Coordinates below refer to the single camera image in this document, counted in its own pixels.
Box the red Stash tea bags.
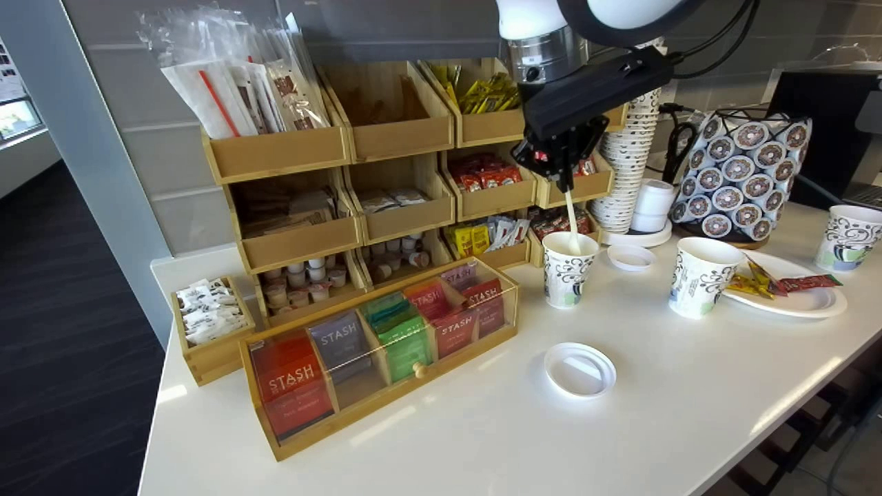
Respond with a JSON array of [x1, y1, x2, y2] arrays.
[[249, 332, 336, 442]]

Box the green tea bags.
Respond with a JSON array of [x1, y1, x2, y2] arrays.
[[358, 292, 436, 383]]

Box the brown packets in bin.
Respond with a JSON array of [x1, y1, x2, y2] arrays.
[[241, 187, 338, 231]]

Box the wooden bin organizer shelf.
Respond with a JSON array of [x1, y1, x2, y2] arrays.
[[201, 59, 618, 325]]

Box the white bowl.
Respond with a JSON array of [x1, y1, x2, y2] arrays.
[[602, 219, 676, 252]]

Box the plastic bag of stirrers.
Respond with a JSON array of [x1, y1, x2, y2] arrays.
[[232, 12, 334, 136]]

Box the small wooden packet box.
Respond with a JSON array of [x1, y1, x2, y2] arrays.
[[167, 273, 265, 387]]

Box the bright red tea bags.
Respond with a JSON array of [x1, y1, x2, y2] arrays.
[[406, 282, 476, 360]]

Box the small white cup lid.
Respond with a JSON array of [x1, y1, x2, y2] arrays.
[[604, 241, 655, 273]]

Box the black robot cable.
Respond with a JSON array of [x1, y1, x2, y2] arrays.
[[655, 0, 767, 183]]

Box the yellow packets in bin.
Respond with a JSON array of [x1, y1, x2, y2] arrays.
[[425, 62, 524, 118]]

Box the printed paper cup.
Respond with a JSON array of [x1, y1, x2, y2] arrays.
[[666, 234, 744, 324], [541, 230, 602, 311]]

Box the dark red tea bags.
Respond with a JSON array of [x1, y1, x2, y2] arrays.
[[442, 262, 506, 340]]

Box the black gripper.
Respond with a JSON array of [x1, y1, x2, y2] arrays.
[[511, 48, 686, 193]]

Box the black coffee machine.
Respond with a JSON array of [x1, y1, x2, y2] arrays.
[[767, 66, 882, 209]]

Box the red packets in bin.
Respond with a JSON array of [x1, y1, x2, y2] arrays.
[[449, 153, 526, 193]]

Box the white background counter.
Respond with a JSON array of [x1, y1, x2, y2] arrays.
[[0, 37, 63, 201]]

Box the cream plastic spoon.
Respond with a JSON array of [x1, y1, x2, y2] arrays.
[[563, 187, 585, 256]]

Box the white mug far right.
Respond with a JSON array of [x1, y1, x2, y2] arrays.
[[814, 201, 882, 275]]

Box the white sugar packets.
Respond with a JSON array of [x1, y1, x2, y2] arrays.
[[173, 275, 254, 347]]

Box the white paper plate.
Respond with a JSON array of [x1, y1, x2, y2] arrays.
[[720, 248, 850, 324]]

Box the white packets in bin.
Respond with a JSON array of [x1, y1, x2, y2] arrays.
[[358, 187, 433, 216]]

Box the grey Stash tea bags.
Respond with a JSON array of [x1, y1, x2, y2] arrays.
[[307, 311, 384, 408]]

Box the coffee pod basket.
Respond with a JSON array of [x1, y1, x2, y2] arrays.
[[666, 109, 815, 247]]

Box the wooden tea bag box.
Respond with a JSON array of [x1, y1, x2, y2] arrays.
[[241, 256, 522, 463]]

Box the red sauce packet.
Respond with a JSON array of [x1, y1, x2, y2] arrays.
[[768, 270, 843, 298]]

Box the plastic bag of straws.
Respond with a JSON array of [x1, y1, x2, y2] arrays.
[[134, 8, 265, 140]]

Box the red snack packets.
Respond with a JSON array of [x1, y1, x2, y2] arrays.
[[529, 204, 599, 244]]

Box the yellow condiment packets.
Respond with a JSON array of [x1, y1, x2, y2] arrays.
[[728, 256, 781, 300]]

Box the tall stack of paper cups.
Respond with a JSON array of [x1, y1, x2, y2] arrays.
[[591, 87, 664, 234]]

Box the yellow tea packets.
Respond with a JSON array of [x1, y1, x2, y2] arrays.
[[446, 222, 494, 259]]

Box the large white cup lid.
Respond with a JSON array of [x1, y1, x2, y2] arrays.
[[541, 340, 621, 401]]

